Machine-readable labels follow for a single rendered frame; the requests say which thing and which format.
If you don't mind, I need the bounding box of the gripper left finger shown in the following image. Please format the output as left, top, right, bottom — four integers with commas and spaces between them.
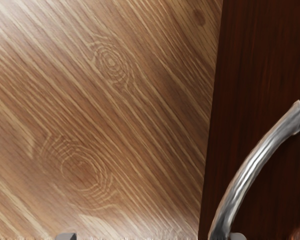
55, 232, 78, 240

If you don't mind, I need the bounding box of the dark wooden cabinet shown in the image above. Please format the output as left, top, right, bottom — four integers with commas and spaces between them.
198, 0, 300, 240

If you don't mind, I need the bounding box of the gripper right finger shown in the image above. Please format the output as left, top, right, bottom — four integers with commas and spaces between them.
228, 232, 247, 240

